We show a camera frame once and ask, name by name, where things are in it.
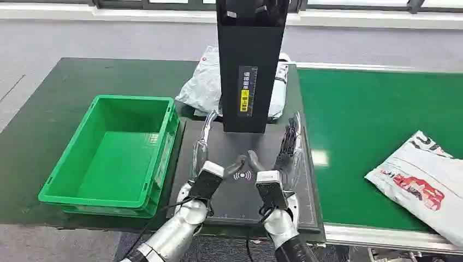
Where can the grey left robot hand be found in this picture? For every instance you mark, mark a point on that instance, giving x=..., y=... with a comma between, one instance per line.
x=199, y=152

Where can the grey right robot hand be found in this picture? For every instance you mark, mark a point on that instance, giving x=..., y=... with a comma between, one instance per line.
x=287, y=148

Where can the plain grey parcel bag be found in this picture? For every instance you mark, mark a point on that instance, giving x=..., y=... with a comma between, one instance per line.
x=202, y=90

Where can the black and yellow label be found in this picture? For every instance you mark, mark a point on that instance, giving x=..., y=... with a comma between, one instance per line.
x=247, y=101

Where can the black scanner column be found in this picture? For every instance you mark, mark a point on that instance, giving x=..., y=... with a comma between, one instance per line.
x=231, y=90

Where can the green conveyor belt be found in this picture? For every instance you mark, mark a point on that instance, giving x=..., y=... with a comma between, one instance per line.
x=361, y=126

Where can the green plastic crate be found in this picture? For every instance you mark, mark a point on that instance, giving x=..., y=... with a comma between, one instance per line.
x=119, y=162

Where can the grey parcel bag, red print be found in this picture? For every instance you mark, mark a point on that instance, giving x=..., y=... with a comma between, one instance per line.
x=419, y=173

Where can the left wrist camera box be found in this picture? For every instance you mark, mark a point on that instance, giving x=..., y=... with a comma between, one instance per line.
x=206, y=182

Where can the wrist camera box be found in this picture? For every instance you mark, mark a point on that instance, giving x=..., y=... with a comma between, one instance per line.
x=206, y=182
x=272, y=190

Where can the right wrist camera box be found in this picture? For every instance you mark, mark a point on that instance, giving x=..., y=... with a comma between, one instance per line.
x=272, y=190

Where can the silver conveyor frame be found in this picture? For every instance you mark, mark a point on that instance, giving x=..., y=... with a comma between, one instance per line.
x=380, y=237

